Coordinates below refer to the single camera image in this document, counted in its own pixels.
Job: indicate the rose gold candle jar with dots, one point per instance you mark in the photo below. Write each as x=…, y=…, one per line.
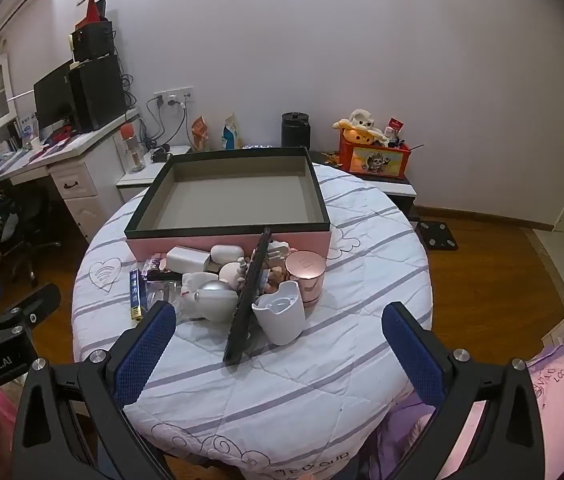
x=307, y=275

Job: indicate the clear glass bottle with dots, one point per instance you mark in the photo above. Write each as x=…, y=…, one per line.
x=161, y=292

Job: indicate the small black device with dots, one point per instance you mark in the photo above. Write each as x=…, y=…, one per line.
x=160, y=154

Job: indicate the orange snack bag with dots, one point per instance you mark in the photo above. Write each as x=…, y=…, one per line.
x=200, y=135

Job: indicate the black office chair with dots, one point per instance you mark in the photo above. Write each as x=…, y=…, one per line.
x=26, y=220

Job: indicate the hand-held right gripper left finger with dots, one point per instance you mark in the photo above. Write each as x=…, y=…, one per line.
x=144, y=350

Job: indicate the red triangular board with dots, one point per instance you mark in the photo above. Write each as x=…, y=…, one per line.
x=92, y=10

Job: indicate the low white side table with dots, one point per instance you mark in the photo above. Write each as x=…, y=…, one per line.
x=134, y=180

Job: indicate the black metallic clip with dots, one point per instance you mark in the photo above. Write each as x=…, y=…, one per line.
x=164, y=276

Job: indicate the white yellow plush toy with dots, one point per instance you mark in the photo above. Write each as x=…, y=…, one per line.
x=362, y=125

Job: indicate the white wall socket strip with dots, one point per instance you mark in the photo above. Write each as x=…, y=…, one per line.
x=181, y=94

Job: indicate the clear bottle with orange cap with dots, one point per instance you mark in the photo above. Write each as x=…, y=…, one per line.
x=133, y=152

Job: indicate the stack of books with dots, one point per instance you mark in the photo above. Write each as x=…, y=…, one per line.
x=6, y=157

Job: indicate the white earbuds case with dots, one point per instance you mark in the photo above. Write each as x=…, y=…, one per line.
x=227, y=254

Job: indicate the black cylinder appliance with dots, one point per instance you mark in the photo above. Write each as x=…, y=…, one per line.
x=295, y=132

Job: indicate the black computer monitor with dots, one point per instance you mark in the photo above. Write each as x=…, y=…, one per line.
x=51, y=95

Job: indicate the black remote control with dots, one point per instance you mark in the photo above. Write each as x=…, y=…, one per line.
x=247, y=300

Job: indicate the pig doll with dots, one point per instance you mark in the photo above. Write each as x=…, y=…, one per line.
x=232, y=274

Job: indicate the orange toy storage box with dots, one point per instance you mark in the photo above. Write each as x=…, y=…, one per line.
x=377, y=160

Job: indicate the white desk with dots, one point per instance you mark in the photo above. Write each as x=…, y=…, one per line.
x=91, y=140

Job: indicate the red item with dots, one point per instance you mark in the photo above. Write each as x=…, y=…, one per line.
x=60, y=135

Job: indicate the blue gold tube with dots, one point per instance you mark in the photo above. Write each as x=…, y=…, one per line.
x=135, y=292

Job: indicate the small black box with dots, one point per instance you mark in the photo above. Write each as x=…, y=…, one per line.
x=91, y=42

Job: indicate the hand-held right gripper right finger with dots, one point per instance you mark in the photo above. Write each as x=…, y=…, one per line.
x=414, y=355

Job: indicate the silver ball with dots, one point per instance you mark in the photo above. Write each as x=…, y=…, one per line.
x=216, y=297

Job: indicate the white desk drawer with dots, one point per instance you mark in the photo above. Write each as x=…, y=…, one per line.
x=86, y=215
x=84, y=175

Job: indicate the purple printed packet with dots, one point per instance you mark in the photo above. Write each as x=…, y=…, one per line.
x=154, y=265

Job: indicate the blue white box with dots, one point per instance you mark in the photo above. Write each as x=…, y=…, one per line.
x=27, y=129

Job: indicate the red tag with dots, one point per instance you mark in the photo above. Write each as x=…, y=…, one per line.
x=396, y=125

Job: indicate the white eared cup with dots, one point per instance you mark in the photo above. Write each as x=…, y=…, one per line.
x=279, y=320

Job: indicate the blue white snack bag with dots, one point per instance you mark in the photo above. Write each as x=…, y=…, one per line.
x=232, y=135

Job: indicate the pink box with black rim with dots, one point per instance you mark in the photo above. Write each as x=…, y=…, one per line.
x=232, y=200

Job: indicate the black floor scale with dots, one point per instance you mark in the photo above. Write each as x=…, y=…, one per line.
x=437, y=235

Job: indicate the pink white block toy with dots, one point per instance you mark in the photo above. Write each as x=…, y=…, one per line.
x=278, y=252

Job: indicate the low white black cabinet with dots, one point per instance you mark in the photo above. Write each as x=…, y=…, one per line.
x=392, y=187

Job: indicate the white rectangular charger block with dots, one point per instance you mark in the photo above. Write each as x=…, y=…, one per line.
x=184, y=260

